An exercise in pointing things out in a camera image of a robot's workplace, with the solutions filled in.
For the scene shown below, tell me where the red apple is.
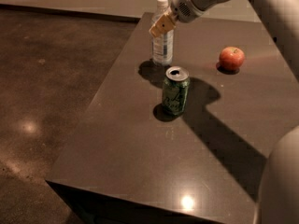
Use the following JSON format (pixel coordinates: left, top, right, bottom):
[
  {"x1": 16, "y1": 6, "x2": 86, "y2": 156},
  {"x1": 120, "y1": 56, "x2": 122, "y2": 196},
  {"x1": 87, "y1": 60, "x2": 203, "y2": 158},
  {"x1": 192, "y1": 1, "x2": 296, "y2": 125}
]
[{"x1": 219, "y1": 47, "x2": 245, "y2": 72}]

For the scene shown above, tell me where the green soda can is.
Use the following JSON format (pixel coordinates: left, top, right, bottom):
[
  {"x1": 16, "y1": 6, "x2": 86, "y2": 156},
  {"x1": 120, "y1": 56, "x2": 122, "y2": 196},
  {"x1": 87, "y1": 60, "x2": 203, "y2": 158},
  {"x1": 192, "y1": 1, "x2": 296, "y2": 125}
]
[{"x1": 162, "y1": 66, "x2": 190, "y2": 116}]

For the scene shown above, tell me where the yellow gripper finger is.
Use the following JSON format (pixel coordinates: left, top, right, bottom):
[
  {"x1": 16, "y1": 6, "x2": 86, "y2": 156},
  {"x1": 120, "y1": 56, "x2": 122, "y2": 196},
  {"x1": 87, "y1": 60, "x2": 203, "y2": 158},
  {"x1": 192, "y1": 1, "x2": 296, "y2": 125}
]
[{"x1": 149, "y1": 10, "x2": 177, "y2": 38}]

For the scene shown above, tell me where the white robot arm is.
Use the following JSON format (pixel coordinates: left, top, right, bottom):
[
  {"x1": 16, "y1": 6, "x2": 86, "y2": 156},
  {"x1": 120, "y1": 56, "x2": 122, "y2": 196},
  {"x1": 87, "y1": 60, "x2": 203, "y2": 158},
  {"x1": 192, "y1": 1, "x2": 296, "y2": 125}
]
[{"x1": 149, "y1": 0, "x2": 299, "y2": 224}]

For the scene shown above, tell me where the clear blue-label plastic bottle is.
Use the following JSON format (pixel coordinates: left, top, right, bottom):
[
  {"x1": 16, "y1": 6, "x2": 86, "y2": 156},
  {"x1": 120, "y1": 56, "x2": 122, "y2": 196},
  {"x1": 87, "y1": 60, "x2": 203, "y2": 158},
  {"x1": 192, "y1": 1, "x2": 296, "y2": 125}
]
[{"x1": 151, "y1": 0, "x2": 174, "y2": 66}]

